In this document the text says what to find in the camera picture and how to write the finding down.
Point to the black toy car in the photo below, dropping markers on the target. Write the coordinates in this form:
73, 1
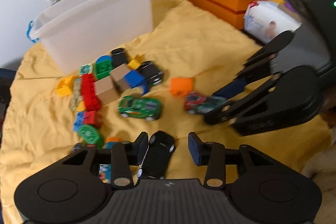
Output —
156, 161
119, 57

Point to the yellow small building brick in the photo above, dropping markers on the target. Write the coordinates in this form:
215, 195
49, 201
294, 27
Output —
135, 63

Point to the translucent white storage bin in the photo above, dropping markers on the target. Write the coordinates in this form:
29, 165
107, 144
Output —
76, 32

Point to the red toy car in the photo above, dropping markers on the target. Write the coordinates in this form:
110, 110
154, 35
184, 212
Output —
192, 100

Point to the blue round disc piece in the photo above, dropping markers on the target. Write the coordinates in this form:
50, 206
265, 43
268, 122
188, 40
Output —
104, 58

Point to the green frog tile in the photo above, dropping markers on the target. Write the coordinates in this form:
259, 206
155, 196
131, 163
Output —
85, 69

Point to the yellow hollow building brick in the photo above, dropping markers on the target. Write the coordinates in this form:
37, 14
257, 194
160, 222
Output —
65, 86

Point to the wooden cube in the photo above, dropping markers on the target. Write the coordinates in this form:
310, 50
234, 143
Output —
106, 91
118, 76

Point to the yellow quilted cloth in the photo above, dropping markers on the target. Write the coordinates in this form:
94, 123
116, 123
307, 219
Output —
186, 42

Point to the grey-green toy train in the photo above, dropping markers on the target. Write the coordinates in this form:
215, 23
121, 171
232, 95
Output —
76, 97

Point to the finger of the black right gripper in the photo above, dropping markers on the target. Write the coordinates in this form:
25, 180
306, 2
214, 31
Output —
283, 101
256, 67

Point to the navy yellow race car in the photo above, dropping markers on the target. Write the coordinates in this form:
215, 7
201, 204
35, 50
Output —
105, 173

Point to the green toy race car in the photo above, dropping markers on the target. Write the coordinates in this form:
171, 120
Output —
141, 108

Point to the orange building brick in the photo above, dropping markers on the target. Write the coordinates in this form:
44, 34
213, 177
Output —
180, 86

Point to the orange flat boxes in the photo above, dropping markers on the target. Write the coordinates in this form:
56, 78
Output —
220, 1

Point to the small red printed brick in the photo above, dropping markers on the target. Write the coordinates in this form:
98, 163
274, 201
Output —
92, 118

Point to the green arched snowflake block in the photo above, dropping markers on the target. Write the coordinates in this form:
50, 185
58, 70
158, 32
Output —
91, 135

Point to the blue arch building block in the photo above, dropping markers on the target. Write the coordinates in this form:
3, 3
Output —
135, 79

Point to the left wooden cube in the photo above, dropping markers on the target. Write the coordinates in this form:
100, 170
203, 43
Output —
106, 91

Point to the green square building brick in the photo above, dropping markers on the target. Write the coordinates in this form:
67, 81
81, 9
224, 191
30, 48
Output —
102, 69

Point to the long red building brick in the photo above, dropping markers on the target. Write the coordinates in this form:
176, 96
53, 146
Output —
91, 101

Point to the light blue small brick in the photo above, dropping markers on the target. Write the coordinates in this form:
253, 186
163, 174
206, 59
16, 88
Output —
79, 118

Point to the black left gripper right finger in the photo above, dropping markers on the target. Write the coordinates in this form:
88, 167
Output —
212, 155

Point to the right wooden cube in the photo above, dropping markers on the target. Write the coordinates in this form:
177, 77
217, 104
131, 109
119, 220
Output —
118, 76

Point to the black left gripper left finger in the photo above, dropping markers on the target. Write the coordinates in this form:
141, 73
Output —
125, 154

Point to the baby wipes pack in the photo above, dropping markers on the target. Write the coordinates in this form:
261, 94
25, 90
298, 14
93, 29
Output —
264, 20

